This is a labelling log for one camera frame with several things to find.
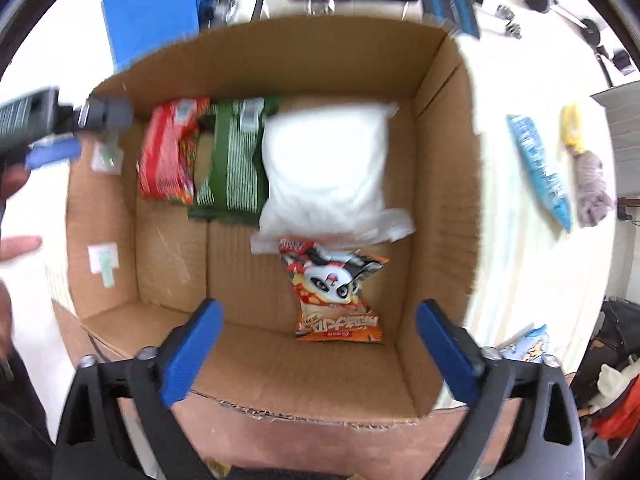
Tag white cabinet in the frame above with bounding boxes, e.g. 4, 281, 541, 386
589, 80, 640, 198

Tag light blue cartoon packet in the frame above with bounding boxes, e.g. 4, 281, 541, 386
495, 323, 552, 363

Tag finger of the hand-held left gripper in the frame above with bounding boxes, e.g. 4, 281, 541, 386
24, 139, 84, 171
59, 97, 135, 135

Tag white plastic pillow bag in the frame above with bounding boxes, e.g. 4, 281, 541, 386
250, 95, 417, 256

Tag orange panda snack packet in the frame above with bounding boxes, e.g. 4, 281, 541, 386
278, 236, 392, 345

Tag pile of clothes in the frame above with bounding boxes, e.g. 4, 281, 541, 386
570, 297, 640, 456

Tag yellow handled grey mop head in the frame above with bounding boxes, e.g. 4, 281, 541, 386
559, 103, 615, 228

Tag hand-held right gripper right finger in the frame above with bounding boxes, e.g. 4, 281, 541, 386
415, 299, 586, 480

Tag person's left hand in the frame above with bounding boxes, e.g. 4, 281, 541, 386
0, 162, 43, 264

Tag red snack packet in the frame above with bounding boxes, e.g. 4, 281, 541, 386
137, 97, 211, 207

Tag person's dark clothing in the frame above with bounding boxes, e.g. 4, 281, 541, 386
0, 280, 57, 480

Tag brown cardboard box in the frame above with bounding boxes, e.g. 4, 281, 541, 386
51, 15, 485, 433

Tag blue patterned snack packet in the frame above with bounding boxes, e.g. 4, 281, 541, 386
505, 113, 573, 233

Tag black dumbbell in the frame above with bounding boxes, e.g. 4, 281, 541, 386
520, 0, 603, 43

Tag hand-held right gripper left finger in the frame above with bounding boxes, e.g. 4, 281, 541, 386
52, 297, 226, 480

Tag green striped snack packet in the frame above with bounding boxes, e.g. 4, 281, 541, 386
187, 96, 282, 223

